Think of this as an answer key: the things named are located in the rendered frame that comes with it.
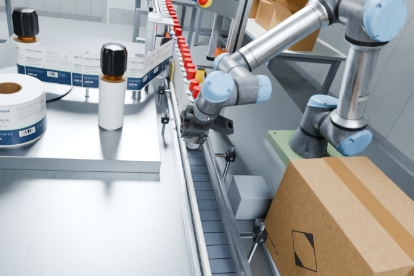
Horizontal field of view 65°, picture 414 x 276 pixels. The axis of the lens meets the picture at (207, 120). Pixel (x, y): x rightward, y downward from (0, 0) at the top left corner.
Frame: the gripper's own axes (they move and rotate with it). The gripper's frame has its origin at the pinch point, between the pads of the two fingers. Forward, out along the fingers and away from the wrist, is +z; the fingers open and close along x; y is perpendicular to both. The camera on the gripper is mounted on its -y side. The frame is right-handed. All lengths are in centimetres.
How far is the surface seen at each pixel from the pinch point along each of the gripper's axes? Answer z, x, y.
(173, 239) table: -6.8, 32.7, 9.3
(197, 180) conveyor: -2.3, 14.9, 0.8
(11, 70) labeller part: 28, -39, 70
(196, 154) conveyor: 4.1, 3.8, -0.8
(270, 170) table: 7.8, 7.3, -30.0
